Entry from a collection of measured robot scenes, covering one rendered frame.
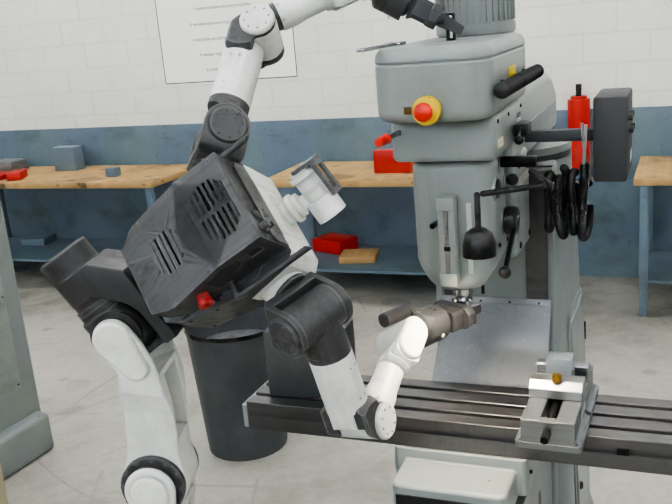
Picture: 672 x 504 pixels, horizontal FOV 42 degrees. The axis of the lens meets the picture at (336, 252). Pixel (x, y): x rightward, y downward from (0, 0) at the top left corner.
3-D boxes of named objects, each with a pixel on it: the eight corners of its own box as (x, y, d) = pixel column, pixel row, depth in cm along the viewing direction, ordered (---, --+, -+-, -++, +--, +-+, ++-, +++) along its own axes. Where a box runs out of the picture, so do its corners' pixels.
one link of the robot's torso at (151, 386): (125, 525, 189) (72, 327, 177) (149, 483, 206) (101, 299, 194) (192, 518, 187) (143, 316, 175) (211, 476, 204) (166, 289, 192)
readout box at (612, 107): (631, 182, 211) (632, 95, 206) (592, 182, 215) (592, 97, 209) (636, 166, 229) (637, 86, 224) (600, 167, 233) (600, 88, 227)
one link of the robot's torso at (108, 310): (70, 328, 179) (112, 297, 177) (93, 306, 192) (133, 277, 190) (111, 376, 181) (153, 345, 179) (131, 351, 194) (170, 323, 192)
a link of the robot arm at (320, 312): (320, 377, 165) (298, 316, 160) (290, 368, 172) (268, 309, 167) (360, 345, 172) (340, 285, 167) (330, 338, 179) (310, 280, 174)
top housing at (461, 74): (490, 122, 178) (487, 42, 174) (370, 126, 188) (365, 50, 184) (529, 95, 220) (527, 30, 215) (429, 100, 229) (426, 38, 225)
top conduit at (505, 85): (510, 98, 178) (509, 81, 177) (490, 99, 180) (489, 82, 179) (544, 77, 218) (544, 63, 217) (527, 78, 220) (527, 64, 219)
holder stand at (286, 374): (347, 399, 229) (341, 329, 224) (269, 396, 236) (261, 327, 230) (358, 380, 241) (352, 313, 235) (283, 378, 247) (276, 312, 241)
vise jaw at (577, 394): (582, 402, 201) (582, 386, 200) (528, 397, 206) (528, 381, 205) (585, 391, 207) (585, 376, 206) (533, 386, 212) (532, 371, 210)
